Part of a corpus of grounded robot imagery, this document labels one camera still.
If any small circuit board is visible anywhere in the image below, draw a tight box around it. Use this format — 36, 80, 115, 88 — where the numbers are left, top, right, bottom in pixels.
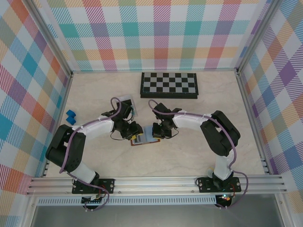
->
81, 195, 105, 204
217, 193, 232, 203

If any aluminium side rail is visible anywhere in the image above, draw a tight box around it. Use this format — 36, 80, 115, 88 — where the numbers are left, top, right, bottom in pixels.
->
236, 70, 270, 175

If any slotted grey cable duct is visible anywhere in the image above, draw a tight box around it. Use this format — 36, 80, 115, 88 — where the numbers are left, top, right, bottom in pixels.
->
37, 198, 218, 206

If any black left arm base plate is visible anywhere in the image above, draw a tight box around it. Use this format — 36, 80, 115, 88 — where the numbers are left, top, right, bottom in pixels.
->
71, 178, 116, 195

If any folding black chessboard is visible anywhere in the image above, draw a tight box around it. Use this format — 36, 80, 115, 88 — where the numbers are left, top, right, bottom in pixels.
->
139, 72, 198, 99

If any brown leather card holder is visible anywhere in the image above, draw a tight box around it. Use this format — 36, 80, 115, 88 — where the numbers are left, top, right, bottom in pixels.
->
130, 125, 162, 147

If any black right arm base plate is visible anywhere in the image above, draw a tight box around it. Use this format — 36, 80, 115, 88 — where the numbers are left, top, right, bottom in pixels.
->
196, 176, 242, 193

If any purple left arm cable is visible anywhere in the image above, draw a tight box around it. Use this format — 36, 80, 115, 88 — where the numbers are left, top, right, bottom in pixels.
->
58, 96, 124, 211

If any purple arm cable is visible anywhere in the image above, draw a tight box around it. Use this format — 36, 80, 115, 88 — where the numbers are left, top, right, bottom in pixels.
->
58, 96, 124, 211
148, 99, 250, 210

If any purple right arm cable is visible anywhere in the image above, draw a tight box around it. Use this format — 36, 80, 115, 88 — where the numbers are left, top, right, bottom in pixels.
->
148, 99, 250, 210

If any blue toy block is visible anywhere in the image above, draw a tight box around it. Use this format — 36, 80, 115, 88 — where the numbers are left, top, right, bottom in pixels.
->
65, 109, 77, 125

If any aluminium mounting rail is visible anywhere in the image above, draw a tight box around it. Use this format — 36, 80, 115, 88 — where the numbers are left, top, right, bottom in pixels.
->
26, 176, 287, 196

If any aluminium frame post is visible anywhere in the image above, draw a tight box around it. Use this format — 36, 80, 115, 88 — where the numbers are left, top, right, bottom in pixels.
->
27, 0, 73, 78
236, 0, 282, 75

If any teal box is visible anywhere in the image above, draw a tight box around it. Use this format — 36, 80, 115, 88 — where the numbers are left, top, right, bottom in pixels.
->
117, 94, 138, 119

